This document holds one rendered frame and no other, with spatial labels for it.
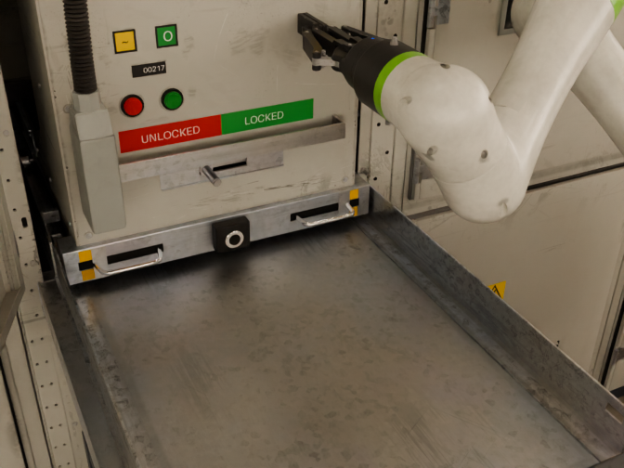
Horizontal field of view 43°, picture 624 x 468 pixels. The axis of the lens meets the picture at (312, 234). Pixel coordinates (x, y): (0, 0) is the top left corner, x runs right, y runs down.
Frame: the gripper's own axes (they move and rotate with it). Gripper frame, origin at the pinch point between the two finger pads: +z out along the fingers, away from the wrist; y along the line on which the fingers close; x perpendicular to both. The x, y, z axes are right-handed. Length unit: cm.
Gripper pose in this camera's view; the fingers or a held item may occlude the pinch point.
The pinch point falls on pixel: (312, 28)
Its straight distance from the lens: 121.9
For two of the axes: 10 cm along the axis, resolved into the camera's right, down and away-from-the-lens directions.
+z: -4.5, -4.8, 7.6
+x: 0.1, -8.5, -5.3
